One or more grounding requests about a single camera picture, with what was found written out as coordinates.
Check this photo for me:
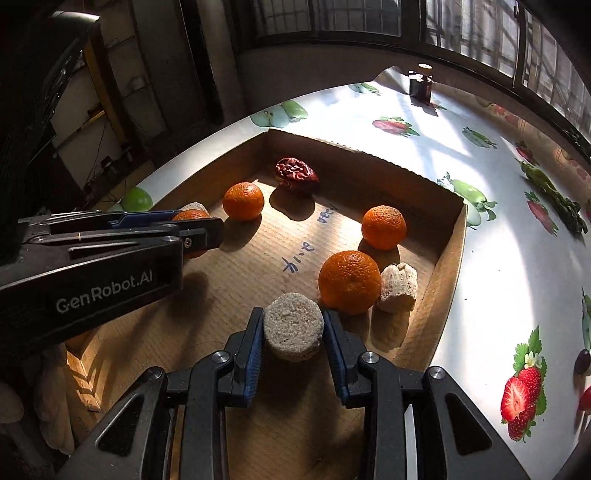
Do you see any person's left hand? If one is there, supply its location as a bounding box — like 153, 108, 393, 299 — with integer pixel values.
0, 344, 77, 455

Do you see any dark window frame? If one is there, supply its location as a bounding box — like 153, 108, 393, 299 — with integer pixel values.
240, 0, 591, 153

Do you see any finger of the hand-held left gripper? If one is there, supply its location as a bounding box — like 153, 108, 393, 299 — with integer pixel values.
34, 217, 228, 260
18, 209, 186, 237

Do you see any large orange tangerine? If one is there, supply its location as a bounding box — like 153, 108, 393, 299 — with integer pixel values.
318, 250, 383, 316

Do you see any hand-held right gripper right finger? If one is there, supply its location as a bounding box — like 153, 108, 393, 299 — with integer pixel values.
322, 308, 532, 480

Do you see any green leafy vegetable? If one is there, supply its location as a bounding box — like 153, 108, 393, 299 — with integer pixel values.
519, 159, 583, 236

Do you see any wrinkled red date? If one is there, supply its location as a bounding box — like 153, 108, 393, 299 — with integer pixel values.
274, 157, 320, 192

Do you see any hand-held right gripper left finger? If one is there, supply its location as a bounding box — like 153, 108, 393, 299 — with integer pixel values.
55, 307, 266, 480

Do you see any small brown bottle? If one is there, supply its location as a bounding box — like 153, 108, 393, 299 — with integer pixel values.
409, 64, 434, 102

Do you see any shallow cardboard box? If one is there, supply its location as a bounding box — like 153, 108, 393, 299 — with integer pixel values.
65, 128, 468, 480

